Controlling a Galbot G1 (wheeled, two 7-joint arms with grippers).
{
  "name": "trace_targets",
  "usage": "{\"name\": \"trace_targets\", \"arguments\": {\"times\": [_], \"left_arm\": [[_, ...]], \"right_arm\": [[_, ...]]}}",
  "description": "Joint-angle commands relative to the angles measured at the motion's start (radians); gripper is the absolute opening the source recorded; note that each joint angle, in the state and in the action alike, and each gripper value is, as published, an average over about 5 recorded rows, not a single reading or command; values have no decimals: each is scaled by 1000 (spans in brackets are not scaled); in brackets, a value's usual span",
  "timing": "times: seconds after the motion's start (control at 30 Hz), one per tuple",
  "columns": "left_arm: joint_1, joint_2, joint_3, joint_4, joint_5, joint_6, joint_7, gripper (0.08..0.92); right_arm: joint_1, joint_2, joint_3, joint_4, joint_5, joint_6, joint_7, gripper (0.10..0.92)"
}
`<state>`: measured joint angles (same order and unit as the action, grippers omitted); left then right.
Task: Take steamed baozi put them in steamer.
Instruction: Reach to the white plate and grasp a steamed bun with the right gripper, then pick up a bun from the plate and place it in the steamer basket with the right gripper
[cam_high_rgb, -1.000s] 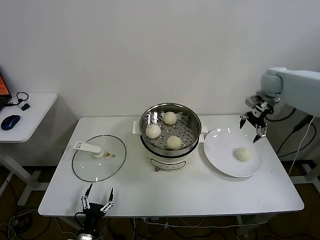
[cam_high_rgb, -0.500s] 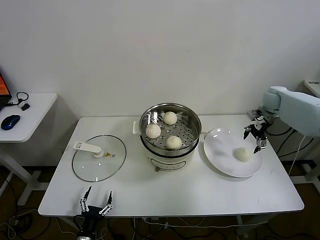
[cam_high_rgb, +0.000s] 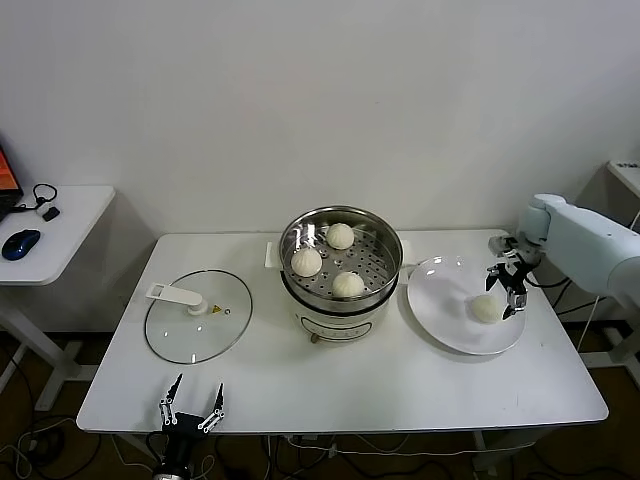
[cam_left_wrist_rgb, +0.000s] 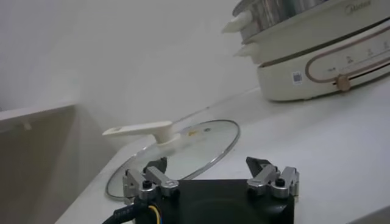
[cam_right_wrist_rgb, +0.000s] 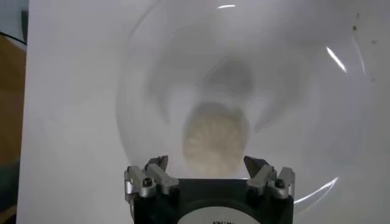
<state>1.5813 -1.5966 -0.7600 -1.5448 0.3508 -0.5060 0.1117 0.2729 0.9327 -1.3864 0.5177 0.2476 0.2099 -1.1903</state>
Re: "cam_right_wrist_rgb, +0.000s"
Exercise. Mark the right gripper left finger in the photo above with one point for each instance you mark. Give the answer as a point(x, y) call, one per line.
point(152, 182)

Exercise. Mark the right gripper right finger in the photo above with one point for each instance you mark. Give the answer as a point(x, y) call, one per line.
point(268, 179)

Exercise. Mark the white round plate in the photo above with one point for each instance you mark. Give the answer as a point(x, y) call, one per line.
point(304, 121)

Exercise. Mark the white steamed baozi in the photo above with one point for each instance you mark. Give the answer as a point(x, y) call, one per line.
point(213, 143)

